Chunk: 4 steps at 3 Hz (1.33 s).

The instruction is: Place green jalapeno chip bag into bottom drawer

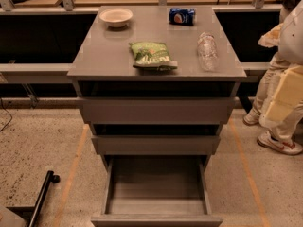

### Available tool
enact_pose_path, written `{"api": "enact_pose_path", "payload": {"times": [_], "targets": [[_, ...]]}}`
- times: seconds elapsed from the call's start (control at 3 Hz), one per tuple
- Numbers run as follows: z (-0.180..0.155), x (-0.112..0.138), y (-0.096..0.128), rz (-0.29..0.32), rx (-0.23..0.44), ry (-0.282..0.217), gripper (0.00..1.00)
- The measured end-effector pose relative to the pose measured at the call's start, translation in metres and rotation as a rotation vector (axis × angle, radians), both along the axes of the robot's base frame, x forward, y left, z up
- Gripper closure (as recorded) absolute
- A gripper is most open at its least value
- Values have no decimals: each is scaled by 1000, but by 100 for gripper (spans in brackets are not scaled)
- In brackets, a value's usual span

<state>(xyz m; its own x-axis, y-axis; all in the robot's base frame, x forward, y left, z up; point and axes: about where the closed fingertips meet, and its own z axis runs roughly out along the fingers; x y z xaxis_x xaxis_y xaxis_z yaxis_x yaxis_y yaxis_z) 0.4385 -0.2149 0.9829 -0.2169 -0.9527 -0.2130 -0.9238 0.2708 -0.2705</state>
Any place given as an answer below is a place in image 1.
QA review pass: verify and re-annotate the grey middle drawer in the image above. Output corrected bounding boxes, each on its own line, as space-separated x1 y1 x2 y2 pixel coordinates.
92 135 220 155

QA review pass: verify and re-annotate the black floor cable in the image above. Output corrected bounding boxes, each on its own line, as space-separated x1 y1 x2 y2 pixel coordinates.
0 97 13 132

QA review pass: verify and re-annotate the clear plastic water bottle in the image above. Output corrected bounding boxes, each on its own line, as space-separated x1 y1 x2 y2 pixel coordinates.
197 32 219 72

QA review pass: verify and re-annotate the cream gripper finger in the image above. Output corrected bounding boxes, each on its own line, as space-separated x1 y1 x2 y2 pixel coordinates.
260 65 303 128
258 23 283 48

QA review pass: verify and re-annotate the grey top drawer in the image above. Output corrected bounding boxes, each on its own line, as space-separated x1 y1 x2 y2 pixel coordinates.
78 97 234 125

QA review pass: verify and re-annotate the green jalapeno chip bag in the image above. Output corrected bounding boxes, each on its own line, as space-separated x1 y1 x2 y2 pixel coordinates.
129 42 178 71

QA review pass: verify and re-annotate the grey drawer cabinet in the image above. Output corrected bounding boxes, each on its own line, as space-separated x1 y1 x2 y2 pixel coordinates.
68 6 246 164

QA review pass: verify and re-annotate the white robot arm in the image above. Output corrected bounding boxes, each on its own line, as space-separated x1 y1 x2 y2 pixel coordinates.
258 1 303 128

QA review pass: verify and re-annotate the black chair base leg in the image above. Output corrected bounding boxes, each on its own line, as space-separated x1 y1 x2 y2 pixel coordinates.
9 170 61 227

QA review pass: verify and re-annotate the open bottom drawer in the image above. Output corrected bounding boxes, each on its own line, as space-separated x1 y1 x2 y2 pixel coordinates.
91 156 223 227

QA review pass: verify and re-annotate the white ceramic bowl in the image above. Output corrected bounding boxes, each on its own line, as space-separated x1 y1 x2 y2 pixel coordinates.
99 8 133 28

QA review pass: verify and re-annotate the grey metal rail shelf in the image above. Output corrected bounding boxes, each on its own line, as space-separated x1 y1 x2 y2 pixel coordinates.
0 60 72 108

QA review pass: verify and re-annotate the blue pepsi can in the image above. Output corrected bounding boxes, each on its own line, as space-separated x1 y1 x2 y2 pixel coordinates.
169 8 196 26

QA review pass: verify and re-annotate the person in beige clothes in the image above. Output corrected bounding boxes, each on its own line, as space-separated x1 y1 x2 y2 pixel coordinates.
243 0 303 142

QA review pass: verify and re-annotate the grey drawer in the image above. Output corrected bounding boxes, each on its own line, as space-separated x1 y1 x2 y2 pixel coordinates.
92 135 220 155
78 97 234 125

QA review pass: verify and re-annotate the white red sneaker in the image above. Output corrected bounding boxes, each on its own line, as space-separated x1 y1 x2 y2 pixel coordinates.
257 131 303 155

